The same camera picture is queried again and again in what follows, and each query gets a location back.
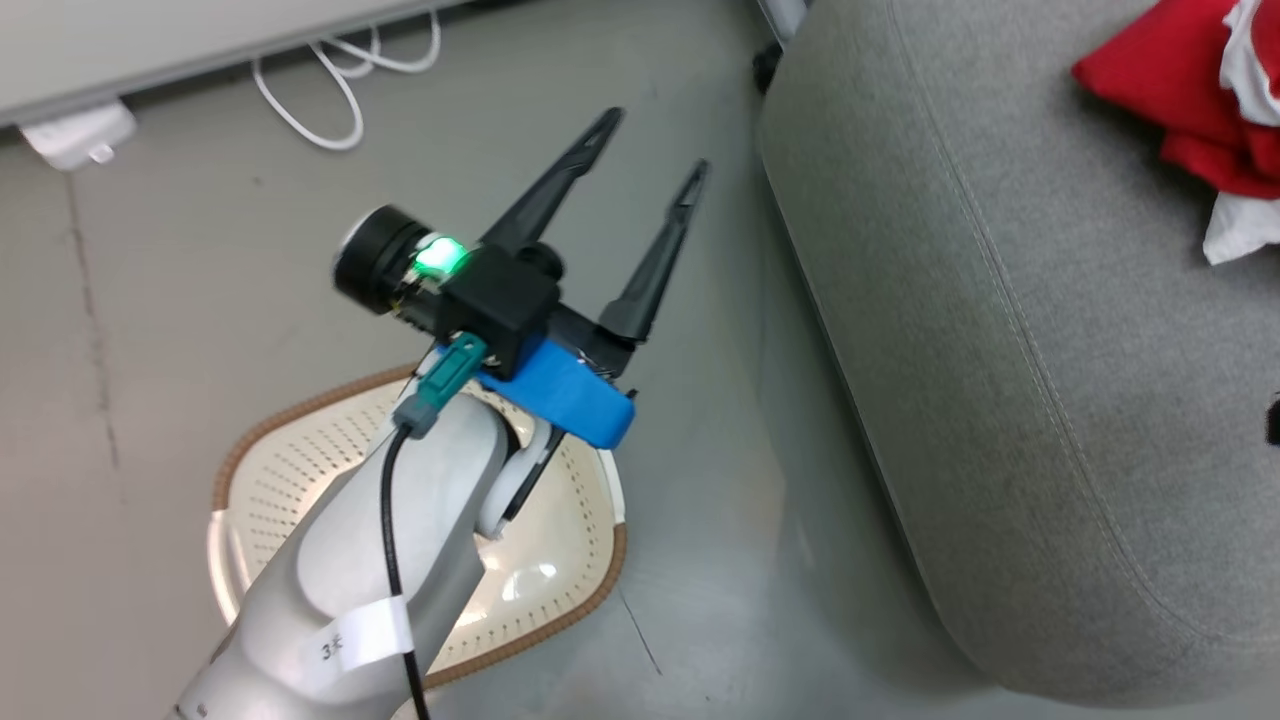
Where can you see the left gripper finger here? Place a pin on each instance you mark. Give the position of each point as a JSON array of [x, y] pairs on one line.
[[555, 190], [650, 270]]

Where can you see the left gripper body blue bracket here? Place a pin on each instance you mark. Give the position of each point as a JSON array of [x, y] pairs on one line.
[[575, 400]]

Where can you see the red garment with white stripe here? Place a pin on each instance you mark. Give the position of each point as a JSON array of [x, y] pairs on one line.
[[1160, 70]]

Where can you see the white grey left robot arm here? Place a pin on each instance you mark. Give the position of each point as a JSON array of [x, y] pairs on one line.
[[400, 520]]

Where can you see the white laundry basket brown rim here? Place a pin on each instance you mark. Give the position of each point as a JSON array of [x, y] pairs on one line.
[[560, 520]]

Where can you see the black furniture foot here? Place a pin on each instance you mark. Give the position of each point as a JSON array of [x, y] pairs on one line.
[[766, 68]]

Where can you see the grey fabric sofa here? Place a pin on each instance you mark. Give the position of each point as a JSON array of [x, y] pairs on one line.
[[1000, 300]]

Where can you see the white cabinet base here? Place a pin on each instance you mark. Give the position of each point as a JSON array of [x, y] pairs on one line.
[[150, 40]]

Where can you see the white power adapter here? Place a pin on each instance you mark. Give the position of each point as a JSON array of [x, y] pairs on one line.
[[75, 135]]

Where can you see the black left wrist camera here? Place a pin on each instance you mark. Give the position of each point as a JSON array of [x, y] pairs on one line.
[[500, 305]]

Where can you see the grey metal frame leg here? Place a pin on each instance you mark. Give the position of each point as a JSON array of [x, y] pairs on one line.
[[785, 15]]

